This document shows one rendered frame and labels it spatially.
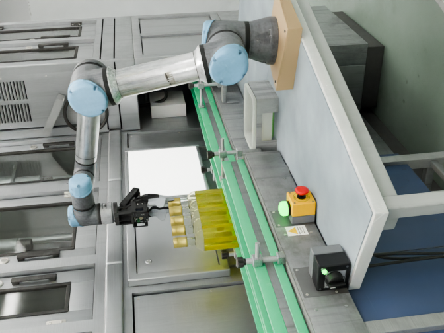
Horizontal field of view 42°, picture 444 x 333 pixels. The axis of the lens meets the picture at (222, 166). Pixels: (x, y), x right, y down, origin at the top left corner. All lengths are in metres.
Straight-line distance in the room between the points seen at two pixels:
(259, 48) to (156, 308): 0.88
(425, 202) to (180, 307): 0.87
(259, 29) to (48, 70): 1.28
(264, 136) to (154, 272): 0.62
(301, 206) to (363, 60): 1.47
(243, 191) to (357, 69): 1.33
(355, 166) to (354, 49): 1.66
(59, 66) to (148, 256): 1.13
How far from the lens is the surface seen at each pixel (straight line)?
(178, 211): 2.03
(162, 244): 2.11
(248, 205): 1.83
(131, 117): 2.92
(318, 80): 1.62
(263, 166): 1.99
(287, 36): 1.74
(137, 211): 2.02
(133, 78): 1.74
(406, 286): 1.60
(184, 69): 1.72
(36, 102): 2.93
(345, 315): 1.46
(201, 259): 2.03
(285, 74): 1.82
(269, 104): 2.07
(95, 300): 1.97
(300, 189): 1.70
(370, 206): 1.33
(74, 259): 2.14
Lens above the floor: 1.22
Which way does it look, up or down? 7 degrees down
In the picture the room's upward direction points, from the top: 95 degrees counter-clockwise
